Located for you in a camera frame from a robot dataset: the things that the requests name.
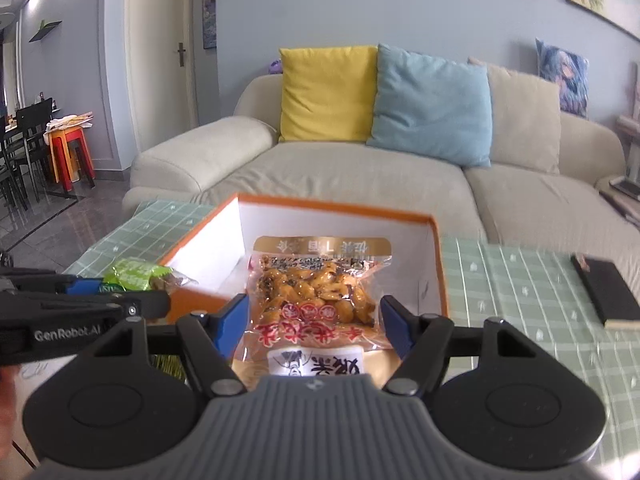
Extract white desk rack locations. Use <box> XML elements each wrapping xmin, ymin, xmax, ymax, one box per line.
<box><xmin>615</xmin><ymin>62</ymin><xmax>640</xmax><ymax>181</ymax></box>

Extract printed figure cushion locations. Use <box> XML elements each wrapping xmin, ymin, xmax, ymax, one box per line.
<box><xmin>535</xmin><ymin>37</ymin><xmax>590</xmax><ymax>120</ymax></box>

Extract yellow bean snack packet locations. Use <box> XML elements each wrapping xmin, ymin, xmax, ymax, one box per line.
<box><xmin>237</xmin><ymin>235</ymin><xmax>396</xmax><ymax>378</ymax></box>

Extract black notebook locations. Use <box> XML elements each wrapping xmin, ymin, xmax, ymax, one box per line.
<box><xmin>571</xmin><ymin>254</ymin><xmax>640</xmax><ymax>331</ymax></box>

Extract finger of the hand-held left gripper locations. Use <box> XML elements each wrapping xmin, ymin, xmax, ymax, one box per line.
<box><xmin>0</xmin><ymin>289</ymin><xmax>172</xmax><ymax>320</ymax></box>
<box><xmin>0</xmin><ymin>268</ymin><xmax>109</xmax><ymax>297</ymax></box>

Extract blue wall poster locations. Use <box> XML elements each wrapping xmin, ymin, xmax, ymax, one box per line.
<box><xmin>202</xmin><ymin>0</ymin><xmax>218</xmax><ymax>50</ymax></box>

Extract red orange stools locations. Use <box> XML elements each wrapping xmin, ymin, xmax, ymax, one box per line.
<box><xmin>48</xmin><ymin>126</ymin><xmax>97</xmax><ymax>192</ymax></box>

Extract pale cloth pile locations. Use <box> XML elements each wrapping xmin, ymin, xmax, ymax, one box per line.
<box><xmin>46</xmin><ymin>114</ymin><xmax>95</xmax><ymax>133</ymax></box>

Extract yellow cushion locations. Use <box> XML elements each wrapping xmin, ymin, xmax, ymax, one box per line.
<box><xmin>278</xmin><ymin>45</ymin><xmax>379</xmax><ymax>143</ymax></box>

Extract beige sofa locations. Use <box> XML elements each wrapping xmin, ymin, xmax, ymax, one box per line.
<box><xmin>121</xmin><ymin>57</ymin><xmax>640</xmax><ymax>301</ymax></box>

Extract orange cardboard box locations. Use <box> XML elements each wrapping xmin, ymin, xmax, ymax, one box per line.
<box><xmin>159</xmin><ymin>192</ymin><xmax>452</xmax><ymax>376</ymax></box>

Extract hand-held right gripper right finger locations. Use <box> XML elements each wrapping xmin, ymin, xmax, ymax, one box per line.
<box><xmin>380</xmin><ymin>296</ymin><xmax>556</xmax><ymax>396</ymax></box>

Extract white door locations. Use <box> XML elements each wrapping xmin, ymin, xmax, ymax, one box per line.
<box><xmin>125</xmin><ymin>0</ymin><xmax>198</xmax><ymax>136</ymax></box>

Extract beige cushion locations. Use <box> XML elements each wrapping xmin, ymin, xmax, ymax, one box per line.
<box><xmin>467</xmin><ymin>56</ymin><xmax>562</xmax><ymax>176</ymax></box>

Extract black dining chair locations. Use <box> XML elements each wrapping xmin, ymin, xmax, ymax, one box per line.
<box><xmin>14</xmin><ymin>97</ymin><xmax>55</xmax><ymax>201</ymax></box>
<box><xmin>0</xmin><ymin>130</ymin><xmax>28</xmax><ymax>211</ymax></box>

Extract orange plastic stool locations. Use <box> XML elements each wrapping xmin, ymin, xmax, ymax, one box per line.
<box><xmin>50</xmin><ymin>139</ymin><xmax>83</xmax><ymax>184</ymax></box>

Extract light blue cushion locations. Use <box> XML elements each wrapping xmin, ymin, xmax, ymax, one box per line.
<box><xmin>366</xmin><ymin>43</ymin><xmax>493</xmax><ymax>168</ymax></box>

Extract light green snack packet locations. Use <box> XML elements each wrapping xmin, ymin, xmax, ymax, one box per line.
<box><xmin>102</xmin><ymin>257</ymin><xmax>198</xmax><ymax>293</ymax></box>

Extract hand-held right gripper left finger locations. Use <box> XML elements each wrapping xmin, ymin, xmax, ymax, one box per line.
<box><xmin>72</xmin><ymin>292</ymin><xmax>249</xmax><ymax>397</ymax></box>

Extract dark wall shelf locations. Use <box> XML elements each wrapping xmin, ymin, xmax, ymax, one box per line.
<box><xmin>28</xmin><ymin>20</ymin><xmax>63</xmax><ymax>43</ymax></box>

